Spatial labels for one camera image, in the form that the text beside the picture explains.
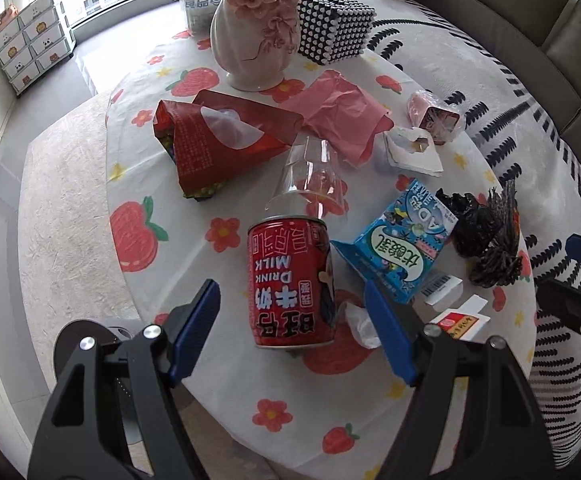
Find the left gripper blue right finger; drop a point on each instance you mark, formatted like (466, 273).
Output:
(502, 436)

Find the crumpled white tissue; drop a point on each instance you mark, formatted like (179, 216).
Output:
(361, 326)

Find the white vase pink flowers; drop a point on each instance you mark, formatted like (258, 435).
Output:
(254, 41)

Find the white black patterned rug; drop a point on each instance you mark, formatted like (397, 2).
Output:
(513, 131)

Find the black plastic bag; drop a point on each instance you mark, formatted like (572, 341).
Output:
(486, 234)

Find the grey round trash bin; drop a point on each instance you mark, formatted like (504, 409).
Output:
(113, 332)

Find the red white small card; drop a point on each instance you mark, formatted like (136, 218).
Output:
(466, 322)

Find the clear plastic cup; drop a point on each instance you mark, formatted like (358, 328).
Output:
(310, 183)

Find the white drawer cabinet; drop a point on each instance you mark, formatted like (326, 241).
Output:
(34, 41)

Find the red milk drink can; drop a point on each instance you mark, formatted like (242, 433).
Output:
(291, 283)

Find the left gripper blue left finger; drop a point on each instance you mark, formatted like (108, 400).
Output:
(81, 434)

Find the black white studded tissue box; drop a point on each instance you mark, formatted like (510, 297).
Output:
(333, 30)

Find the red snack bag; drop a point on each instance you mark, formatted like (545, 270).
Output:
(217, 137)

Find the white barcode paper box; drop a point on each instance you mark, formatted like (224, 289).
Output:
(440, 290)

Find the blue AD milk carton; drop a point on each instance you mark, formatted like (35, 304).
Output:
(399, 248)

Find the pink crumpled paper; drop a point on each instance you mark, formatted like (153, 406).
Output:
(345, 115)

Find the torn white foil packet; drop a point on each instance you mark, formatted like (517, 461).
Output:
(413, 149)

